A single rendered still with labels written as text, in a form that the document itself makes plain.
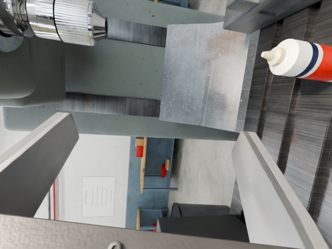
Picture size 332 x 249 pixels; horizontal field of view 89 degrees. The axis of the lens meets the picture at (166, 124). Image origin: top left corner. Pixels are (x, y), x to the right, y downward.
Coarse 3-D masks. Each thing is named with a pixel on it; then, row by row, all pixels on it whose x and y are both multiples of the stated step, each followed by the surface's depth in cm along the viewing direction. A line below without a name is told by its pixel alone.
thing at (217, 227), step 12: (180, 216) 38; (192, 216) 38; (204, 216) 38; (216, 216) 39; (228, 216) 39; (168, 228) 33; (180, 228) 33; (192, 228) 34; (204, 228) 34; (216, 228) 34; (228, 228) 34; (240, 228) 35; (240, 240) 31
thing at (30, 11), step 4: (28, 0) 17; (32, 0) 17; (28, 4) 17; (32, 4) 17; (28, 8) 17; (32, 8) 17; (28, 12) 17; (32, 12) 17; (28, 16) 17; (32, 16) 17; (28, 20) 17; (32, 20) 17; (36, 20) 17; (32, 24) 18; (36, 24) 18; (32, 28) 18; (36, 28) 18; (36, 32) 18; (40, 32) 18; (40, 36) 19
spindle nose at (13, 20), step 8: (0, 0) 16; (8, 0) 17; (16, 0) 17; (0, 8) 17; (8, 8) 17; (0, 16) 17; (8, 16) 17; (16, 16) 17; (0, 24) 17; (8, 24) 18; (16, 24) 18; (0, 32) 19; (8, 32) 18; (16, 32) 18; (24, 32) 19; (32, 32) 20
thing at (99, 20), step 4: (96, 12) 19; (100, 12) 20; (96, 16) 19; (100, 16) 19; (104, 16) 20; (92, 20) 19; (96, 20) 19; (100, 20) 19; (104, 20) 19; (92, 24) 19; (96, 24) 19; (100, 24) 19; (104, 24) 19; (96, 28) 19; (100, 28) 19; (104, 28) 20; (96, 32) 19; (100, 32) 20; (104, 32) 20; (96, 36) 20; (100, 36) 20; (104, 36) 20; (96, 40) 21
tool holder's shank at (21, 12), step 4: (20, 0) 18; (24, 0) 18; (16, 4) 17; (20, 4) 18; (24, 4) 18; (16, 8) 17; (20, 8) 18; (24, 8) 18; (20, 12) 18; (24, 12) 18; (20, 16) 18; (24, 16) 18; (20, 20) 18; (24, 20) 18; (24, 24) 19; (28, 24) 19; (28, 28) 19
